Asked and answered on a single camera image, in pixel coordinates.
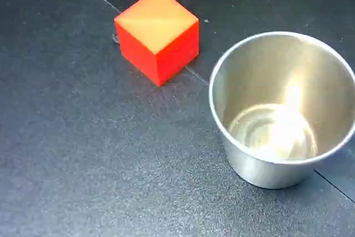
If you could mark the black table mat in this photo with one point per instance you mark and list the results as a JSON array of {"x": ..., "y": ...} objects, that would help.
[{"x": 83, "y": 151}]

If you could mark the black flat screwed plate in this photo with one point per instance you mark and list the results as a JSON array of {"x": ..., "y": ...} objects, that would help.
[{"x": 115, "y": 38}]

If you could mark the red cube block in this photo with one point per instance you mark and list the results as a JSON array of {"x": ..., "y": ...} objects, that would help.
[{"x": 166, "y": 62}]

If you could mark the stainless steel cup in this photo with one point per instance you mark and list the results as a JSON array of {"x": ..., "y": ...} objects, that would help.
[{"x": 258, "y": 162}]

